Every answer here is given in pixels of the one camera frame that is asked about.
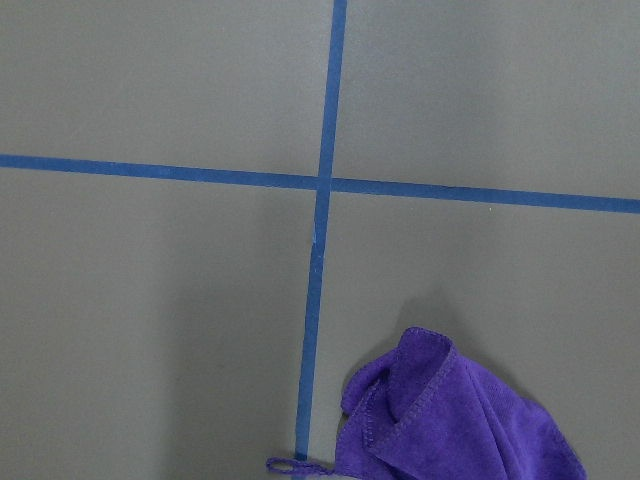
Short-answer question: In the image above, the purple microfiber towel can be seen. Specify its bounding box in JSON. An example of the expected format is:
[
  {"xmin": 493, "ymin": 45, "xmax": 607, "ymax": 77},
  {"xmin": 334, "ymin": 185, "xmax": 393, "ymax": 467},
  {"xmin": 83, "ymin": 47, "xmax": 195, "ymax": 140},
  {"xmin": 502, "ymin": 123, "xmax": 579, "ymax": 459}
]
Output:
[{"xmin": 266, "ymin": 327, "xmax": 587, "ymax": 480}]

